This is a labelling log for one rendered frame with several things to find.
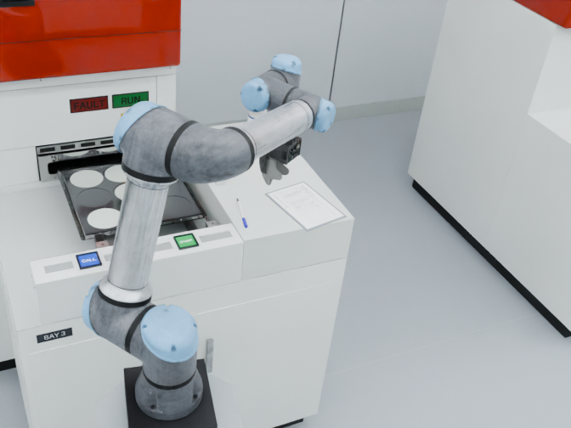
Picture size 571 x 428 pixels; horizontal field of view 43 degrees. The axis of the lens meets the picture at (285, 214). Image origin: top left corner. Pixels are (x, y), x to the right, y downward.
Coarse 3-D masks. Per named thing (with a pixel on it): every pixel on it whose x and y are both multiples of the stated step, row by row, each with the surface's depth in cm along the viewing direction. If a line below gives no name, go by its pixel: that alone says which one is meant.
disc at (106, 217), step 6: (96, 210) 212; (102, 210) 212; (108, 210) 213; (114, 210) 213; (90, 216) 210; (96, 216) 210; (102, 216) 210; (108, 216) 210; (114, 216) 210; (90, 222) 207; (96, 222) 207; (102, 222) 207; (108, 222) 208; (114, 222) 208
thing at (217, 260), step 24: (168, 240) 194; (216, 240) 196; (240, 240) 197; (48, 264) 182; (72, 264) 183; (168, 264) 190; (192, 264) 194; (216, 264) 197; (240, 264) 201; (48, 288) 178; (72, 288) 181; (168, 288) 195; (192, 288) 199; (48, 312) 182; (72, 312) 185
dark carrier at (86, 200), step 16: (64, 176) 225; (80, 192) 219; (96, 192) 220; (112, 192) 220; (176, 192) 224; (80, 208) 212; (96, 208) 213; (112, 208) 214; (176, 208) 217; (192, 208) 218
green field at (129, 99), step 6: (114, 96) 224; (120, 96) 225; (126, 96) 226; (132, 96) 227; (138, 96) 228; (144, 96) 229; (114, 102) 226; (120, 102) 226; (126, 102) 227; (132, 102) 228; (138, 102) 229
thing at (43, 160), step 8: (112, 144) 235; (56, 152) 228; (64, 152) 228; (72, 152) 229; (80, 152) 230; (88, 152) 231; (96, 152) 232; (104, 152) 233; (112, 152) 235; (120, 152) 236; (40, 160) 225; (48, 160) 227; (56, 160) 228; (40, 168) 227; (40, 176) 228; (48, 176) 230; (56, 176) 231
